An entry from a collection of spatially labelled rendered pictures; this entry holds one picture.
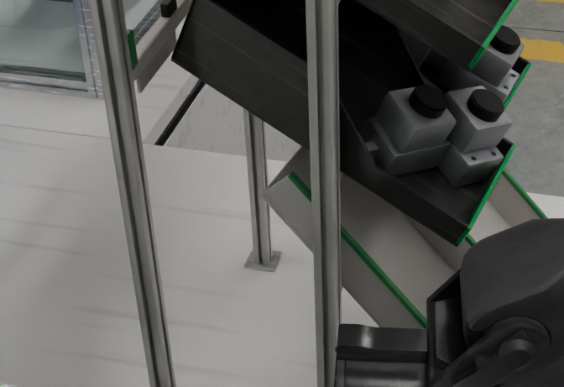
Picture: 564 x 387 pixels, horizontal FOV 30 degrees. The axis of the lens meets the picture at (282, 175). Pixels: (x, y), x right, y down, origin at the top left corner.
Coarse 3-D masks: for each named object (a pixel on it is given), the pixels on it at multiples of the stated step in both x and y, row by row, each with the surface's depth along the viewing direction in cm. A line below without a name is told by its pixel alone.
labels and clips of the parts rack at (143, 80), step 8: (168, 0) 92; (160, 8) 92; (168, 8) 92; (176, 8) 94; (168, 16) 92; (128, 32) 84; (128, 40) 83; (168, 40) 95; (160, 48) 94; (168, 48) 95; (136, 56) 85; (160, 56) 94; (168, 56) 96; (136, 64) 85; (152, 64) 92; (160, 64) 94; (144, 72) 91; (152, 72) 92; (136, 80) 90; (144, 80) 91
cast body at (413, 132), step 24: (408, 96) 84; (432, 96) 84; (384, 120) 85; (408, 120) 83; (432, 120) 84; (384, 144) 85; (408, 144) 83; (432, 144) 86; (384, 168) 85; (408, 168) 87
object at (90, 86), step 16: (80, 0) 160; (80, 16) 162; (80, 32) 164; (144, 32) 183; (96, 64) 166; (0, 80) 174; (16, 80) 173; (32, 80) 172; (48, 80) 171; (64, 80) 170; (80, 80) 170; (96, 80) 169; (80, 96) 171; (96, 96) 170
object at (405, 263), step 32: (288, 192) 90; (352, 192) 99; (288, 224) 92; (352, 224) 97; (384, 224) 100; (416, 224) 102; (352, 256) 90; (384, 256) 98; (416, 256) 100; (448, 256) 102; (352, 288) 92; (384, 288) 91; (416, 288) 98; (384, 320) 93; (416, 320) 91
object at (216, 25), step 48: (192, 0) 83; (240, 0) 95; (288, 0) 94; (192, 48) 85; (240, 48) 83; (288, 48) 93; (384, 48) 92; (240, 96) 86; (288, 96) 84; (384, 96) 94; (384, 192) 84; (432, 192) 87; (480, 192) 89
